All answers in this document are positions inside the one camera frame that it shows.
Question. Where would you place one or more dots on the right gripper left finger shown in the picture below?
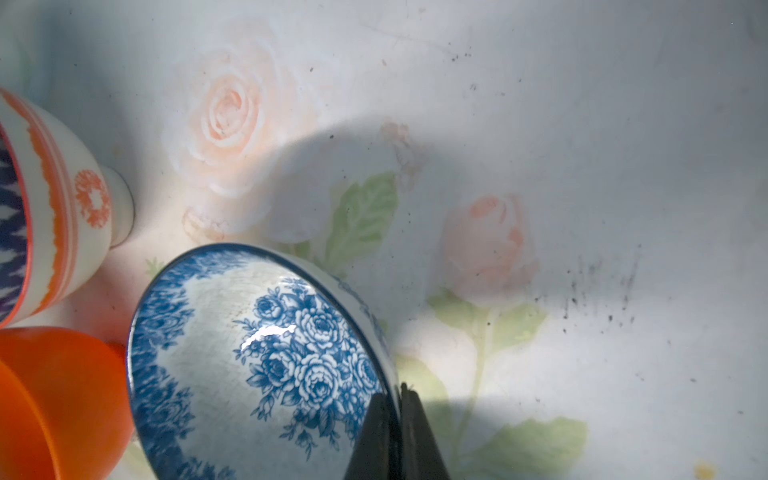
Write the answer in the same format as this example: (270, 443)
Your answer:
(371, 456)

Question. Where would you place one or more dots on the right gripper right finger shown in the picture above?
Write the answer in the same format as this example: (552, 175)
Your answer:
(420, 458)

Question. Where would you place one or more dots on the blue floral bowl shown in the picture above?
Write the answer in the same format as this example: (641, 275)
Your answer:
(247, 363)

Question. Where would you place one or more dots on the orange geometric pattern bowl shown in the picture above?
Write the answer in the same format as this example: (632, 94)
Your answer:
(61, 211)

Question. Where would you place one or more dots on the plain orange bowl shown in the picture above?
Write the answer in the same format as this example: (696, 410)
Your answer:
(65, 410)

